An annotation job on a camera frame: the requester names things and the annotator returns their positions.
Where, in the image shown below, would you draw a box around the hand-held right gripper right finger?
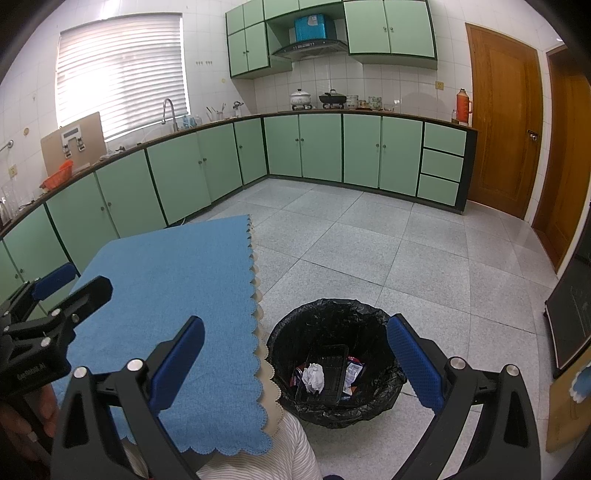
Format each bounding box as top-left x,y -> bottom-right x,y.
387,314 -> 542,480

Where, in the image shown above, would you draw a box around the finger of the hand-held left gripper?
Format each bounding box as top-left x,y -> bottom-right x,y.
0,262 -> 78,320
48,275 -> 114,343

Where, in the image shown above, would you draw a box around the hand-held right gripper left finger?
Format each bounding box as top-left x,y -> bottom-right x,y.
51,316 -> 206,480

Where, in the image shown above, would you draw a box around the blue white red snack wrapper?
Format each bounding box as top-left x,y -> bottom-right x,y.
344,355 -> 366,394

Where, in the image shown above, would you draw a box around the black plastic tray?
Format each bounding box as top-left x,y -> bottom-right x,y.
295,344 -> 350,407

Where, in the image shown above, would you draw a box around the bin with black bag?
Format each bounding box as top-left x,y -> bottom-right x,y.
265,298 -> 408,430

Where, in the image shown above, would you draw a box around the white tissue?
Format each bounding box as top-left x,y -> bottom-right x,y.
301,363 -> 326,395

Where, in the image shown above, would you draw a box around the person's left hand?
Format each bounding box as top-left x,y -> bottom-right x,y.
0,384 -> 59,459

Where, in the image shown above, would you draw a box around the blue scalloped tablecloth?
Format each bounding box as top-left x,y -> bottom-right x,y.
51,215 -> 273,455

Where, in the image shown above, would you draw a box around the beige scalloped table cover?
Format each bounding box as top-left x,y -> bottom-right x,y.
248,220 -> 283,437

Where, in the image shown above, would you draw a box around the orange plastic basket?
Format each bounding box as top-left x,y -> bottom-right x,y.
39,161 -> 75,189

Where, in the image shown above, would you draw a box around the white striped cloth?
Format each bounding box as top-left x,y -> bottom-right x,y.
124,410 -> 322,480

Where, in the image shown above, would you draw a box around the wooden cutting board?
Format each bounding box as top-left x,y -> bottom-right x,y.
41,112 -> 106,174

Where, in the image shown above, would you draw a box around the cardboard sheet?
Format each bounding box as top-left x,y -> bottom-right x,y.
546,364 -> 591,454

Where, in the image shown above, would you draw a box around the blue and white cloth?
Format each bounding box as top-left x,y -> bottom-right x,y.
569,369 -> 591,405

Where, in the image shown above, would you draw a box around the steel faucet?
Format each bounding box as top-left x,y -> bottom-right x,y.
161,98 -> 178,132

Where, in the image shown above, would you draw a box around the white window blind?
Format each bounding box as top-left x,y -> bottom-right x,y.
56,14 -> 190,139

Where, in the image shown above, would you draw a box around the green lower cabinets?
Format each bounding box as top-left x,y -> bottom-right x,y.
0,113 -> 478,315

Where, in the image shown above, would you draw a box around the green cabinets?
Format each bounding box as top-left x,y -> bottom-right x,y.
0,113 -> 478,315
225,0 -> 438,79

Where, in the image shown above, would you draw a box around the wooden door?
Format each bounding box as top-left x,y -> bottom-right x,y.
465,23 -> 543,220
531,46 -> 591,273

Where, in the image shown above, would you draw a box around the red thermos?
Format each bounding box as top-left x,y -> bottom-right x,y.
455,88 -> 474,124

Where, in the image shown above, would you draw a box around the range hood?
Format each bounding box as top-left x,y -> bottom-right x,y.
271,39 -> 349,61

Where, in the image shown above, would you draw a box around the green upper cabinets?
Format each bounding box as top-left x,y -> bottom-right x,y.
225,0 -> 438,79

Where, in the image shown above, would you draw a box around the blue box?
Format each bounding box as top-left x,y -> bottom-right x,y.
294,14 -> 334,41

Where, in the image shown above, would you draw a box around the black board with wooden frame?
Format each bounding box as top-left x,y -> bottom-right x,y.
544,251 -> 591,380

